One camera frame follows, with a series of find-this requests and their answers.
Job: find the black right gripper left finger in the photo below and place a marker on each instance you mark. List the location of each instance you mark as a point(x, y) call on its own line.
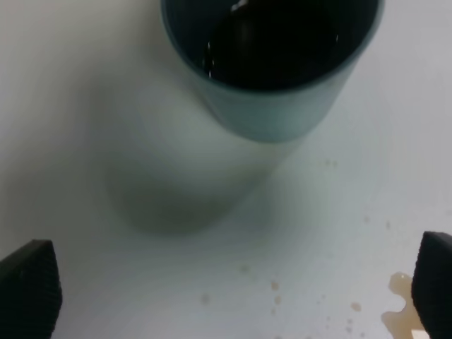
point(31, 293)

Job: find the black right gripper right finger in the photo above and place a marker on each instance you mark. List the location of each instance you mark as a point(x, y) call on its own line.
point(431, 284)

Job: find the teal plastic cup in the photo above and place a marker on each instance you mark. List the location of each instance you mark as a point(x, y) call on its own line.
point(270, 71)

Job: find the spilled beverage puddle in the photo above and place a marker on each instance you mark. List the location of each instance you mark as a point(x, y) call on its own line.
point(403, 324)

